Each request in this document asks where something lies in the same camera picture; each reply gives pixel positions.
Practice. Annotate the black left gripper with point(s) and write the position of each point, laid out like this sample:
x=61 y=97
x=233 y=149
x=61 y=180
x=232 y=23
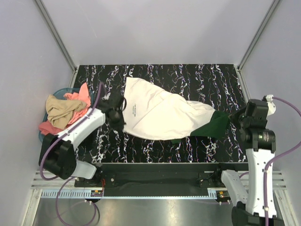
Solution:
x=120 y=125

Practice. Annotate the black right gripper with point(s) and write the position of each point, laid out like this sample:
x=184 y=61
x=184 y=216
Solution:
x=233 y=116

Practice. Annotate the cream and green t-shirt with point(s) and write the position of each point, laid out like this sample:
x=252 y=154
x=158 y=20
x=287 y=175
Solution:
x=153 y=113

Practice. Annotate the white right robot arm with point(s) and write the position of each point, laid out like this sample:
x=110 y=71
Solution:
x=255 y=205

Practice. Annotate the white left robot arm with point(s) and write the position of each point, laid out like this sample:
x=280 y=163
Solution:
x=57 y=156

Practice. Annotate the beige t-shirt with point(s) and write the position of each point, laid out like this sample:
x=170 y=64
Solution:
x=60 y=112

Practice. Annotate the pink t-shirt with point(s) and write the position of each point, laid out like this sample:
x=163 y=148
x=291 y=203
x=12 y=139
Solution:
x=82 y=95

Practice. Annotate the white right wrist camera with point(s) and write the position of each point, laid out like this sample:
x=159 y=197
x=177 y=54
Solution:
x=271 y=105

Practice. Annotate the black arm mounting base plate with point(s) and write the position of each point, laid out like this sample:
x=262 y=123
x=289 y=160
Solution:
x=163 y=177

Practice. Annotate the left aluminium frame post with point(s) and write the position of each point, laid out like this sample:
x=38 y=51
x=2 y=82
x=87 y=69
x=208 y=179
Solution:
x=51 y=26

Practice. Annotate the aluminium frame post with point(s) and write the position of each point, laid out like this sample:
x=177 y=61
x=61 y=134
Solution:
x=51 y=26
x=263 y=25

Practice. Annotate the right aluminium frame post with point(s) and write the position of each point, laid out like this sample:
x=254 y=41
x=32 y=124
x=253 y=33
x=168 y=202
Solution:
x=263 y=25

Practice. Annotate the grey slotted cable duct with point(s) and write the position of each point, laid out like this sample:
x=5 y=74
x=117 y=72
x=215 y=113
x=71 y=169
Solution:
x=111 y=194

